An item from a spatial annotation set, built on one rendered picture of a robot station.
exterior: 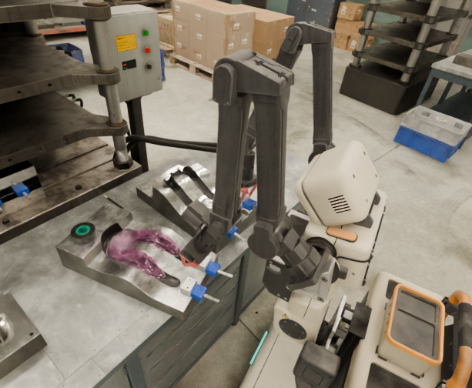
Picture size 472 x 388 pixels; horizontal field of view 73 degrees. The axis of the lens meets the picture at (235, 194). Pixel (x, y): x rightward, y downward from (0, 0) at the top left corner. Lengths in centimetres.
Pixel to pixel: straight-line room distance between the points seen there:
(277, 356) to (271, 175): 116
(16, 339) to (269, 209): 80
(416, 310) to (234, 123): 87
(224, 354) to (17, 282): 111
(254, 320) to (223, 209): 137
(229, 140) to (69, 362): 80
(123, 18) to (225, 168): 115
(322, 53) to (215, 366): 158
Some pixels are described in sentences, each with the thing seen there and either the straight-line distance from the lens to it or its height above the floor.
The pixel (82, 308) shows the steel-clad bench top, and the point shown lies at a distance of 123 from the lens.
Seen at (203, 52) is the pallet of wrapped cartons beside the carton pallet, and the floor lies 34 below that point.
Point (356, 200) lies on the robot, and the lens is 80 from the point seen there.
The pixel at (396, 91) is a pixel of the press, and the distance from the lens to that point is 496.
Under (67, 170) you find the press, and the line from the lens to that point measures 186.
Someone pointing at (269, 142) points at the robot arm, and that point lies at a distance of 63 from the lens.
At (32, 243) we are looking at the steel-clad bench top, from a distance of 149.
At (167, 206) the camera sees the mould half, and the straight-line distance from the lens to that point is 139.
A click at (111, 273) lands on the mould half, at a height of 89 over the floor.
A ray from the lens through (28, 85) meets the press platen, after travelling 151.
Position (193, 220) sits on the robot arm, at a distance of 87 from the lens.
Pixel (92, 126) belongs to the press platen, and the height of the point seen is 104.
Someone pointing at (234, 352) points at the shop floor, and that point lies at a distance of 198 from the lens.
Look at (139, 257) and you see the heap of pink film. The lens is 115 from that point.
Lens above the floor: 180
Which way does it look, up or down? 39 degrees down
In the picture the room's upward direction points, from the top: 6 degrees clockwise
